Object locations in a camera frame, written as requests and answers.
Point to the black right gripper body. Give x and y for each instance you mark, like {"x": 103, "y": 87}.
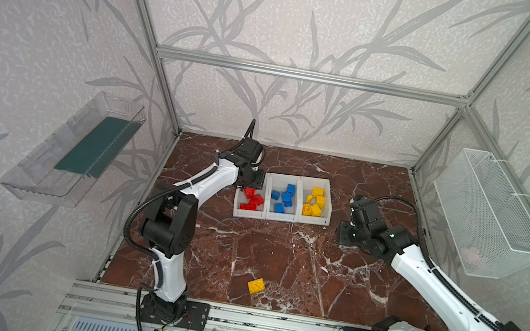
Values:
{"x": 349, "y": 235}

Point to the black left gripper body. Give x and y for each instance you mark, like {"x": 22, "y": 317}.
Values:
{"x": 255, "y": 179}

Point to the red lego brick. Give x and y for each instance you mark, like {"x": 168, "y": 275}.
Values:
{"x": 257, "y": 200}
{"x": 248, "y": 207}
{"x": 249, "y": 193}

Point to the blue lego brick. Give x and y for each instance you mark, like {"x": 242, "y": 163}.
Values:
{"x": 279, "y": 208}
{"x": 275, "y": 195}
{"x": 291, "y": 189}

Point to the yellow tall lego brick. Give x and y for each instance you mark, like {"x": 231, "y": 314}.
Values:
{"x": 320, "y": 201}

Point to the dark blue upturned lego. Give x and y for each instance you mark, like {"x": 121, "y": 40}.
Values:
{"x": 287, "y": 200}

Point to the yellow long lego brick front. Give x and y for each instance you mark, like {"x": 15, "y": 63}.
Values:
{"x": 318, "y": 192}

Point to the yellow square lego brick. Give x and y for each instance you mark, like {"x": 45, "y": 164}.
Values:
{"x": 306, "y": 210}

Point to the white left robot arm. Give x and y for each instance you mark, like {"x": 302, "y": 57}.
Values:
{"x": 162, "y": 226}

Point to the white middle bin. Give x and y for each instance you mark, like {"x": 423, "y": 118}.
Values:
{"x": 278, "y": 182}

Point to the white bin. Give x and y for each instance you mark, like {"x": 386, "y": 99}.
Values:
{"x": 240, "y": 198}
{"x": 278, "y": 182}
{"x": 314, "y": 204}

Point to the white left bin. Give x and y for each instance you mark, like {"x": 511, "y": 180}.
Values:
{"x": 240, "y": 198}

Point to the white right bin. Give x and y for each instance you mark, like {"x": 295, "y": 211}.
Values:
{"x": 314, "y": 204}

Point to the pink object in basket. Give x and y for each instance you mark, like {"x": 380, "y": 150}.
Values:
{"x": 470, "y": 256}

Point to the white wire mesh basket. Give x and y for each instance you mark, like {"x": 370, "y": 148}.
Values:
{"x": 483, "y": 210}

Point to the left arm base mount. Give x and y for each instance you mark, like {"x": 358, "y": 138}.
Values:
{"x": 183, "y": 313}

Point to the clear plastic wall tray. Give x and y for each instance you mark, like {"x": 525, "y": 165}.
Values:
{"x": 65, "y": 167}

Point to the aluminium frame rail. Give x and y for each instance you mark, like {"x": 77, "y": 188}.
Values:
{"x": 118, "y": 304}

